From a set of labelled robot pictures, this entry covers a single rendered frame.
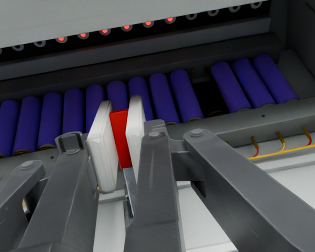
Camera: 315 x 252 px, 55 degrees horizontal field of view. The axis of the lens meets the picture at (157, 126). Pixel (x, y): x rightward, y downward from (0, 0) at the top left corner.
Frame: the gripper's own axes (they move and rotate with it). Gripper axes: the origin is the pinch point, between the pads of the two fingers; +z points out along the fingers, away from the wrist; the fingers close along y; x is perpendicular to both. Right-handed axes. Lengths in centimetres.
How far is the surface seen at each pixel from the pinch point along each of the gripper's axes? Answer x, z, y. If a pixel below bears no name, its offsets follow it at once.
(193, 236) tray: -7.9, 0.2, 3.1
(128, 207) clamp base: -5.1, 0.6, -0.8
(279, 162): -5.5, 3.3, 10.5
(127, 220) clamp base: -5.5, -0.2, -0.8
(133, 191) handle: -3.8, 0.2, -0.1
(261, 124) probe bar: -2.7, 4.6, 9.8
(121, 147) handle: -0.7, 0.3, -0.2
